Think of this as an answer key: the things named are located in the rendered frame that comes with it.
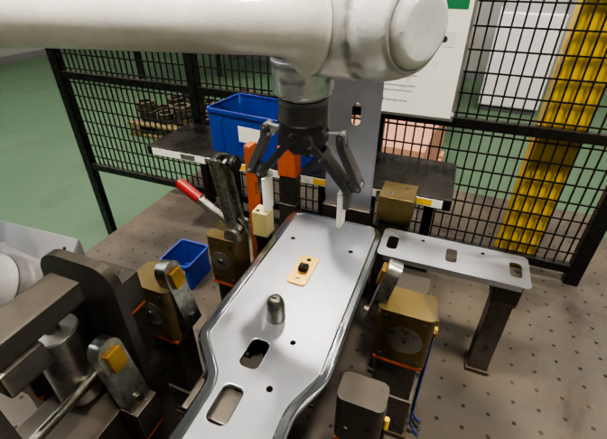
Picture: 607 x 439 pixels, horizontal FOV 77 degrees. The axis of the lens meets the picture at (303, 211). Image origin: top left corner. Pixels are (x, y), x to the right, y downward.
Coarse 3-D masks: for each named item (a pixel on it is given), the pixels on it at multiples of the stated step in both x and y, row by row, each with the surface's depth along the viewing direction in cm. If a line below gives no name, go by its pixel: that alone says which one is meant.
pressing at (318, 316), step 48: (288, 240) 83; (336, 240) 83; (240, 288) 71; (288, 288) 71; (336, 288) 71; (240, 336) 62; (288, 336) 62; (336, 336) 62; (240, 384) 55; (288, 384) 55; (192, 432) 49; (240, 432) 49; (288, 432) 50
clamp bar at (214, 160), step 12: (216, 156) 68; (228, 156) 69; (216, 168) 68; (228, 168) 69; (216, 180) 69; (228, 180) 72; (228, 192) 70; (228, 204) 71; (240, 204) 74; (228, 216) 73; (240, 216) 75; (228, 228) 74; (240, 240) 75
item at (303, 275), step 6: (300, 258) 78; (306, 258) 78; (312, 258) 78; (318, 258) 78; (300, 264) 75; (306, 264) 75; (312, 264) 76; (294, 270) 75; (300, 270) 74; (306, 270) 74; (312, 270) 75; (288, 276) 73; (294, 276) 73; (300, 276) 73; (306, 276) 73; (288, 282) 72; (294, 282) 72; (300, 282) 72; (306, 282) 72
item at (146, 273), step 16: (144, 272) 64; (144, 288) 61; (160, 288) 61; (144, 304) 64; (160, 304) 62; (160, 320) 64; (176, 320) 64; (160, 336) 67; (176, 336) 66; (192, 336) 72; (160, 352) 72; (176, 352) 69; (192, 352) 73; (176, 368) 72; (192, 368) 75; (176, 384) 76; (192, 384) 76; (176, 400) 79
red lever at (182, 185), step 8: (176, 184) 74; (184, 184) 75; (184, 192) 75; (192, 192) 75; (200, 192) 75; (192, 200) 75; (200, 200) 75; (208, 200) 76; (208, 208) 75; (216, 208) 76; (216, 216) 75; (224, 224) 76
